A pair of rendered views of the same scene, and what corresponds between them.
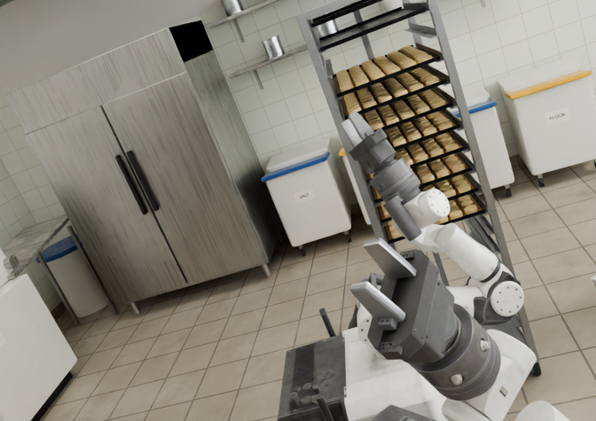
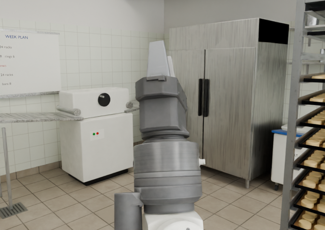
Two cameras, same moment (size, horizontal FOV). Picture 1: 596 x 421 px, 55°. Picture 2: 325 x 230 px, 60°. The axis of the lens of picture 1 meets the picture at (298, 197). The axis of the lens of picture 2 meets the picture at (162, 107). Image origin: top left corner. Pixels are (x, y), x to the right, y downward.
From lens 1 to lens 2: 0.99 m
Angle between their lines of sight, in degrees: 32
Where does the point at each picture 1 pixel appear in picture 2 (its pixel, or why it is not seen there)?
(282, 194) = (280, 146)
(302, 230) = (282, 175)
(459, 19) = not seen: outside the picture
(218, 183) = (243, 119)
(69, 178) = not seen: hidden behind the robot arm
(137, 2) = (258, 4)
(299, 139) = not seen: hidden behind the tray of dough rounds
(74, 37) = (219, 14)
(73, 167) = (179, 75)
